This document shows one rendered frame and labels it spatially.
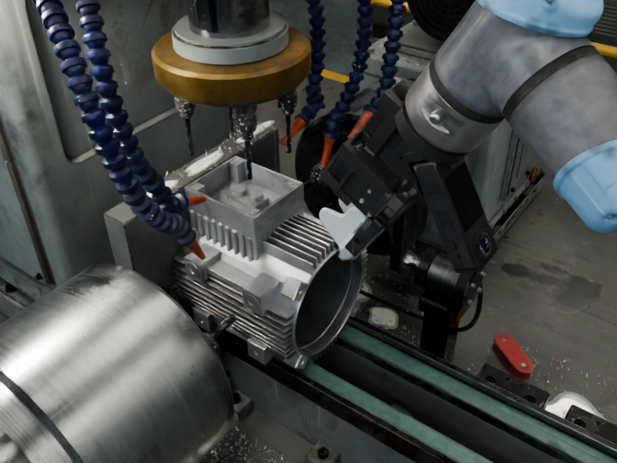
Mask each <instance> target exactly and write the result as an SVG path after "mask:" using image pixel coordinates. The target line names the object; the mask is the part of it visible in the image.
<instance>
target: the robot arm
mask: <svg viewBox="0 0 617 463"><path fill-rule="evenodd" d="M603 8H604V4H603V0H476V1H475V2H474V4H473V5H471V7H470V8H469V10H468V11H467V12H466V14H465V15H464V17H463V18H462V19H461V21H460V22H459V23H458V25H457V26H456V28H455V29H454V31H453V32H452V33H451V35H450V36H449V37H448V39H447V40H446V41H445V43H444V44H443V46H442V47H441V48H440V49H439V50H438V51H437V53H436V54H435V56H434V57H433V58H432V60H431V61H430V62H429V63H428V65H427V66H426V67H425V69H424V70H423V71H422V73H421V74H420V76H419V77H418V78H417V80H416V81H415V82H414V84H412V83H411V82H410V81H409V80H408V79H407V78H404V79H403V80H401V81H400V82H399V83H397V84H396V85H395V86H394V87H392V88H389V89H388V90H387V91H385V92H384V93H383V95H382V96H381V97H380V98H379V100H378V101H377V104H378V105H379V107H378V109H377V110H376V112H375V113H374V115H373V116H372V117H371V118H370V119H369V121H368V122H367V123H366V125H365V126H364V127H363V128H361V129H360V130H358V131H357V132H356V133H355V134H354V135H353V137H352V138H350V139H349V140H347V141H346V142H344V143H343V144H342V146H341V147H340V148H339V150H338V151H337V153H335V155H334V156H333V157H332V159H331V161H330V162H329V164H328V165H327V166H326V168H325V169H324V171H323V172H322V174H321V175H320V178H321V179H322V180H323V181H324V182H325V183H326V184H327V185H328V186H329V187H330V188H331V189H332V190H333V191H332V192H333V193H334V194H335V195H336V196H337V197H338V198H339V205H340V207H341V208H342V211H343V212H344V214H341V213H339V212H337V211H335V210H332V209H329V208H323V209H322V210H321V211H320V221H321V222H322V224H323V225H324V226H325V228H326V229H327V231H328V232H329V233H330V235H331V237H332V238H333V239H334V241H335V242H336V243H337V244H338V245H339V248H340V253H339V255H338V257H339V258H340V259H341V260H342V261H346V260H354V259H356V258H357V256H358V255H360V254H361V253H362V252H363V251H364V250H365V249H366V248H367V247H368V246H369V245H370V244H371V243H372V242H373V241H374V240H375V239H376V238H377V237H378V236H379V234H380V233H381V232H382V231H383V230H387V229H388V228H389V227H390V226H391V225H392V224H393V223H394V222H395V221H396V220H397V219H398V218H400V217H401V216H402V215H403V214H404V213H405V212H406V211H407V210H408V209H409V208H410V207H411V206H412V205H413V204H414V203H415V202H416V201H417V200H418V199H420V198H422V197H423V196H425V198H426V200H427V203H428V205H429V208H430V210H431V213H432V216H433V218H434V221H435V223H436V226H437V228H438V231H439V233H440V235H441V237H442V240H443V244H444V246H445V249H446V251H447V253H448V255H449V258H450V260H451V263H452V265H453V268H454V271H455V272H456V273H469V272H480V271H481V270H482V268H483V267H484V266H485V265H486V264H487V262H488V261H489V260H490V259H491V257H492V256H493V255H494V254H495V253H496V252H497V250H498V246H497V244H496V242H495V239H494V236H493V234H492V231H491V229H490V227H489V224H488V220H487V217H486V214H485V212H484V210H483V207H482V205H481V202H480V199H479V197H478V194H477V191H476V188H475V185H474V183H473V180H472V177H471V175H470V173H469V170H468V168H467V165H466V161H465V157H466V155H467V154H468V153H469V152H472V151H473V150H475V149H476V148H477V147H478V146H479V145H480V144H481V143H482V142H483V140H484V139H486V137H487V136H488V135H489V134H490V133H491V132H492V131H493V130H494V129H495V128H496V127H497V126H498V125H499V124H500V123H501V122H502V121H503V120H504V119H506V120H507V121H508V122H509V124H510V126H511V127H512V128H513V130H514V131H515V132H516V134H517V135H518V136H519V138H520V139H521V141H522V142H523V144H524V145H525V146H526V148H527V149H528V150H529V152H530V153H531V154H532V156H533V158H534V159H535V160H536V162H537V163H538V164H539V165H540V166H541V167H542V169H543V170H544V172H545V173H546V175H547V176H548V177H549V179H550V180H551V181H552V183H553V187H554V190H555V192H556V193H557V195H558V196H560V197H561V198H562V199H564V200H566V201H567V203H568V204H569V205H570V206H571V207H572V209H573V210H574V211H575V212H576V213H577V214H578V215H579V217H580V218H581V219H582V220H583V221H584V223H585V224H586V225H587V226H588V227H589V228H590V229H591V230H593V231H595V232H600V233H607V232H614V231H616V230H617V73H616V72H615V71H614V70H613V69H612V68H611V66H610V65H609V64H608V63H607V62H606V60H605V59H604V58H603V57H602V56H601V55H600V54H599V52H598V51H597V50H596V48H595V46H594V45H593V44H592V43H591V41H590V40H589V39H588V38H587V36H588V35H589V34H590V33H591V32H592V31H593V29H594V25H595V24H596V23H597V21H598V20H599V19H600V17H601V15H602V13H603ZM359 136H360V137H361V138H362V139H363V140H362V141H361V140H360V139H359V138H357V137H359ZM356 138H357V139H356ZM353 140H354V141H353ZM339 156H340V157H339ZM338 157H339V159H338ZM337 159H338V160H337ZM336 160H337V161H336ZM335 162H336V163H335ZM334 163H335V164H334ZM333 164H334V165H333ZM330 169H331V170H330ZM329 170H330V171H329Z"/></svg>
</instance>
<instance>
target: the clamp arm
mask: <svg viewBox="0 0 617 463"><path fill-rule="evenodd" d="M416 205H417V201H416V202H415V203H414V204H413V205H412V206H411V207H410V208H409V209H408V210H407V211H406V212H405V213H404V214H403V215H402V216H401V217H400V218H398V219H397V220H396V221H395V222H394V223H393V224H392V225H391V226H390V227H391V228H392V239H391V251H390V262H389V269H390V270H392V271H394V272H397V273H399V274H401V273H402V272H403V271H404V270H405V269H406V268H409V267H408V266H406V265H409V261H408V260H406V259H405V258H406V256H407V258H408V259H410V258H411V257H412V254H415V253H413V252H412V251H411V248H412V240H413V231H414V222H415V213H416ZM409 253H411V254H409ZM404 264H405V265H404Z"/></svg>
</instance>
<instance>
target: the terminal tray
mask: <svg viewBox="0 0 617 463"><path fill-rule="evenodd" d="M234 160H239V162H238V163H234V162H233V161H234ZM248 173H249V172H248V170H247V160H245V159H242V158H241V157H238V156H234V157H232V158H231V159H229V160H228V161H227V162H225V163H224V164H221V165H220V166H218V167H216V168H215V169H213V170H212V171H210V172H208V173H207V174H205V175H203V176H201V177H200V178H198V179H197V180H196V181H194V182H192V183H191V184H189V185H187V186H185V195H186V196H187V197H205V198H206V201H205V202H203V203H200V204H197V205H195V206H192V207H189V208H188V210H187V211H188V212H189V219H190V224H191V227H193V228H195V229H197V230H199V232H200V237H201V238H202V237H203V236H204V235H206V238H207V241H209V240H210V239H213V243H214V244H216V243H218V242H219V245H220V247H221V248H222V247H224V246H225V245H226V246H227V250H228V251H230V250H231V249H233V250H234V254H238V253H241V258H245V257H246V256H248V258H249V262H252V261H253V260H255V261H257V260H258V259H259V257H260V255H261V254H262V252H263V241H265V242H267V235H269V236H271V232H272V231H275V229H276V226H277V227H280V223H281V222H282V223H284V224H285V220H289V217H290V218H293V216H294V215H295V216H297V215H298V214H300V215H302V216H304V213H303V208H304V183H302V182H299V181H297V180H295V179H293V178H290V177H288V176H286V175H282V174H279V173H277V172H275V171H273V170H270V169H268V168H265V167H263V166H260V165H259V164H255V163H252V180H249V179H248ZM289 182H293V183H294V185H293V186H289V185H288V183H289ZM196 184H199V185H200V187H194V185H196ZM250 209H256V212H254V213H251V212H250ZM271 237H272V236H271Z"/></svg>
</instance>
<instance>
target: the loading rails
mask: <svg viewBox="0 0 617 463"><path fill-rule="evenodd" d="M215 342H217V344H219V350H220V356H221V364H222V366H223V367H225V368H226V369H227V370H228V371H229V372H230V377H229V378H228V380H229V383H230V387H231V391H232V396H233V402H234V419H236V420H237V421H240V420H241V419H242V418H243V417H244V416H245V415H246V414H247V413H248V412H249V411H250V410H251V409H252V407H253V408H255V409H256V410H258V411H260V412H262V413H263V414H265V415H267V416H268V417H270V418H271V419H273V420H275V421H276V422H278V423H280V424H282V425H283V426H284V427H285V428H287V429H289V430H290V431H292V432H293V433H295V434H297V435H299V436H300V437H302V438H304V439H305V440H307V441H308V442H310V443H311V444H312V445H314V447H312V448H311V449H310V450H309V452H308V453H307V454H306V455H305V463H341V462H342V463H617V445H616V444H614V443H613V442H610V441H608V440H606V439H604V438H602V437H600V436H598V435H595V434H593V433H592V432H590V431H588V430H586V429H584V428H582V427H580V426H578V425H576V424H574V423H571V422H570V421H568V420H566V419H563V418H561V417H559V416H557V415H555V414H553V413H551V412H549V411H547V410H545V409H543V408H541V407H539V406H537V405H535V404H533V403H531V402H529V401H527V400H525V399H523V398H521V397H519V396H516V395H514V394H512V393H510V392H508V391H506V390H504V389H502V388H500V387H498V386H496V385H494V384H492V383H490V382H488V381H486V380H484V379H482V378H480V377H478V376H476V375H474V374H472V373H469V372H467V371H465V370H463V369H462V368H460V367H457V366H455V365H453V364H451V363H449V362H447V361H445V360H443V359H441V358H440V357H438V356H435V355H433V354H431V353H429V352H427V351H425V350H422V349H420V348H419V347H417V346H415V345H413V344H410V343H408V342H406V341H404V340H402V339H400V338H398V337H396V336H395V335H393V334H391V333H388V332H386V331H384V330H382V329H380V328H378V327H375V326H374V325H372V324H370V323H368V322H365V321H363V320H361V319H359V318H357V317H355V316H354V318H352V317H349V318H348V320H347V322H346V323H345V325H344V330H343V332H341V335H340V337H337V340H336V343H335V342H333V345H332V346H330V348H329V351H328V350H326V352H325V355H324V354H321V357H318V360H315V359H314V362H313V363H311V362H310V361H308V362H307V364H306V365H305V367H304V369H295V368H293V367H291V366H289V365H288V364H285V363H283V362H281V361H279V360H277V359H276V358H274V357H273V358H272V359H271V360H270V361H269V362H268V363H267V364H266V365H264V364H262V363H261V362H259V361H257V360H256V359H254V358H252V357H251V356H249V354H248V345H247V342H246V341H245V340H243V339H241V338H240V337H239V336H237V335H235V334H234V333H230V332H228V331H226V330H221V332H220V335H219V336H218V337H217V338H216V339H215Z"/></svg>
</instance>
